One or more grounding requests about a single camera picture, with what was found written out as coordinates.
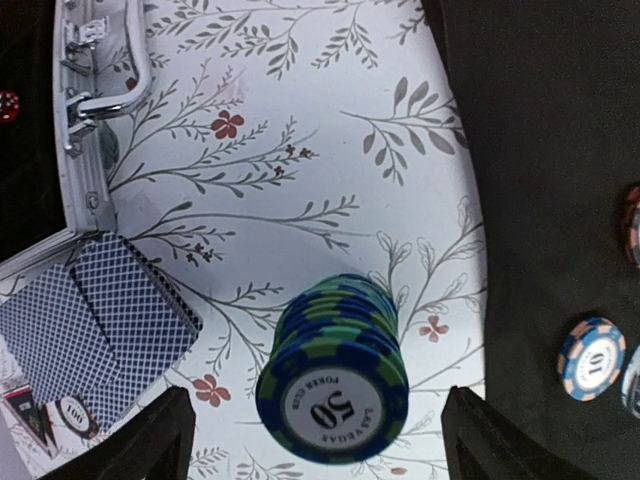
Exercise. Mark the blue peach chips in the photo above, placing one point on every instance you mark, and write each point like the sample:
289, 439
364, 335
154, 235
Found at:
591, 358

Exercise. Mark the green poker chip stack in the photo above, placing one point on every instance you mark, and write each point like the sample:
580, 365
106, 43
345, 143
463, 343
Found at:
335, 389

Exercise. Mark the black triangular marker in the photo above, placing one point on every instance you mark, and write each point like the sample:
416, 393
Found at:
35, 419

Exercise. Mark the aluminium poker case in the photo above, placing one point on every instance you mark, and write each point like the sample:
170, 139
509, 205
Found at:
54, 191

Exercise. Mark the red white poker chips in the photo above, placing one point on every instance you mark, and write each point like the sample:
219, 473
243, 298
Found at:
630, 225

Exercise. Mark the red dice in case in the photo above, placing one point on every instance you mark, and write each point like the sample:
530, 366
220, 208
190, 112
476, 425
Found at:
9, 106

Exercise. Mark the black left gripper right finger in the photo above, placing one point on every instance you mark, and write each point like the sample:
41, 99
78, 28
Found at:
481, 443

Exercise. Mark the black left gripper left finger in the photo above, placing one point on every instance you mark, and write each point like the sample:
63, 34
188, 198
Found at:
156, 444

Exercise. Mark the grey playing card deck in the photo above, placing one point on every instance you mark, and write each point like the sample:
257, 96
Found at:
103, 330

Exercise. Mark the black poker play mat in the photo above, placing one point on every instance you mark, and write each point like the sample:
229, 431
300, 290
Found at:
548, 95

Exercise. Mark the blue peach poker chip stack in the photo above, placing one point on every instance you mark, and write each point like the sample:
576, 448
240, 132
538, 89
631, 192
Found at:
630, 385

